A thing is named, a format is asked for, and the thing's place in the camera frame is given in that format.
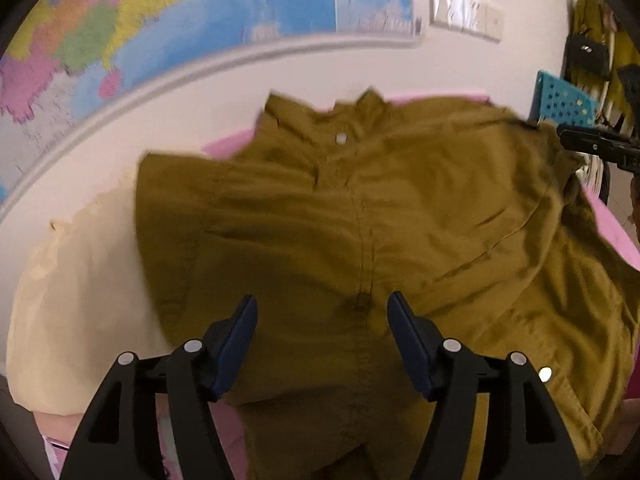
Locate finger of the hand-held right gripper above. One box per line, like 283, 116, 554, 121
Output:
556, 125, 640, 172

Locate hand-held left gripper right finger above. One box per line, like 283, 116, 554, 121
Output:
386, 290, 583, 480

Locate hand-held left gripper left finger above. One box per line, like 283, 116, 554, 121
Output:
72, 294, 259, 480

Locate olive green shirt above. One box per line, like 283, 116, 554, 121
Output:
135, 87, 640, 480

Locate beige fabric bundle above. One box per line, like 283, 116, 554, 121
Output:
575, 157, 612, 206

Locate large blue perforated basket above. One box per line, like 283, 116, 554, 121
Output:
527, 70, 603, 128

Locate pink printed bedsheet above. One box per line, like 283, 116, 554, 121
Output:
42, 91, 640, 480

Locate black handbag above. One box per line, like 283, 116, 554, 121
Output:
564, 32, 612, 78

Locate yellow hanging garments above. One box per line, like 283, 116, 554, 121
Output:
570, 0, 640, 136

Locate cream folded cloth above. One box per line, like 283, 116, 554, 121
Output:
7, 167, 186, 416

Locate white light switch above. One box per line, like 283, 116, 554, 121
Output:
482, 5, 503, 43

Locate white wall socket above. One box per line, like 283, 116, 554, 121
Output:
460, 0, 488, 36
429, 0, 466, 28

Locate colourful wall map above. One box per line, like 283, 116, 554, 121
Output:
0, 0, 418, 211

